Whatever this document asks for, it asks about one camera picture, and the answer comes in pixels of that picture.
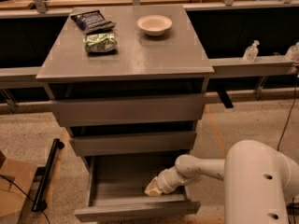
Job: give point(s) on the black bar left floor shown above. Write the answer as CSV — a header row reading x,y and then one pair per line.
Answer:
x,y
39,202

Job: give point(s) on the cardboard box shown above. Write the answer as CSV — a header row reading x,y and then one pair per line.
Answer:
x,y
15,182

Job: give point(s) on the grey metal rail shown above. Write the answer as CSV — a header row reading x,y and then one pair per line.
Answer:
x,y
31,77

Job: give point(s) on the green chip bag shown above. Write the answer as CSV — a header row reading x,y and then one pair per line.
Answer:
x,y
100,43

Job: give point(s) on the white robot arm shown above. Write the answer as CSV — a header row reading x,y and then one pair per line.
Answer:
x,y
259,181

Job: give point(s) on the blue chip bag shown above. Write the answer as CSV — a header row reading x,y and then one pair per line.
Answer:
x,y
92,21

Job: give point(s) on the grey drawer cabinet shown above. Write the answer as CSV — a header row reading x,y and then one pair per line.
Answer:
x,y
178,47

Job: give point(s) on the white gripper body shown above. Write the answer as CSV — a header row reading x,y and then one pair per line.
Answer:
x,y
163,183

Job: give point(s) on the white bowl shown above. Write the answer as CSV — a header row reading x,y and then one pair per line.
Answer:
x,y
154,25

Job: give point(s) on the grey top drawer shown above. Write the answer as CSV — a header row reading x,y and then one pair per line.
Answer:
x,y
128,110

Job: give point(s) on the grey drawer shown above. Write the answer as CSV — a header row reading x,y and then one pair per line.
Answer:
x,y
116,189
128,110
132,143

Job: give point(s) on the grey middle drawer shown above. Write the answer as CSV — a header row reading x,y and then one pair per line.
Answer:
x,y
132,143

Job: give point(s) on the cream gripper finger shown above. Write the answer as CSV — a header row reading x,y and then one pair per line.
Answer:
x,y
152,189

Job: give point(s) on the grey bottom drawer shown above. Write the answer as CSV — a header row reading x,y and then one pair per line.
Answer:
x,y
116,189

